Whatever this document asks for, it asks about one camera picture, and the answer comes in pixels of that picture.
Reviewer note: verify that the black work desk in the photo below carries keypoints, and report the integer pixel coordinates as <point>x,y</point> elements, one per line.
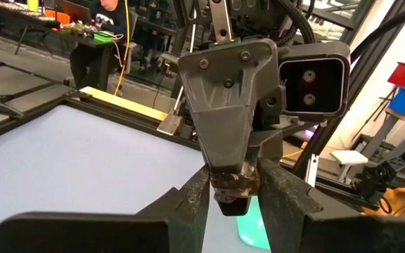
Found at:
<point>48,22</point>

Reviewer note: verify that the tan bag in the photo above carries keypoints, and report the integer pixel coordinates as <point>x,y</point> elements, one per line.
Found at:
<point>403,202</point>

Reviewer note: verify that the green box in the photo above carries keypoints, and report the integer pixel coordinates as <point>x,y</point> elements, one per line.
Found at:
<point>103,37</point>

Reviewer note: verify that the smoky clear plastic pumpkin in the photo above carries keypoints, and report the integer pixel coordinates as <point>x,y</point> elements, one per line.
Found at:
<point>237,182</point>

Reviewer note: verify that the teal plastic bin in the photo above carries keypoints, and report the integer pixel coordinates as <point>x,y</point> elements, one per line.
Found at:
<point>253,228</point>

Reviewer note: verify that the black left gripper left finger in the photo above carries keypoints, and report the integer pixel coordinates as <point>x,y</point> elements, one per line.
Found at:
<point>153,232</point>

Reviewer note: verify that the white stool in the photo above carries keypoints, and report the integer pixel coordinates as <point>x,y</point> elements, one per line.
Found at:
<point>348,157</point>

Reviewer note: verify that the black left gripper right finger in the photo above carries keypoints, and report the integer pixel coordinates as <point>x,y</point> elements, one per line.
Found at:
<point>311,228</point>

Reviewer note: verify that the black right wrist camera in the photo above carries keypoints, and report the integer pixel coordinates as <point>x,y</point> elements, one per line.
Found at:
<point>311,88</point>

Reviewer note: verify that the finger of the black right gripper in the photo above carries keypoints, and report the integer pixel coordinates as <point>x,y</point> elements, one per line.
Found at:
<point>223,105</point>
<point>236,209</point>

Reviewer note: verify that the person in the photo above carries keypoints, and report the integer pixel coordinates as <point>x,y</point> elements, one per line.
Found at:
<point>107,17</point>

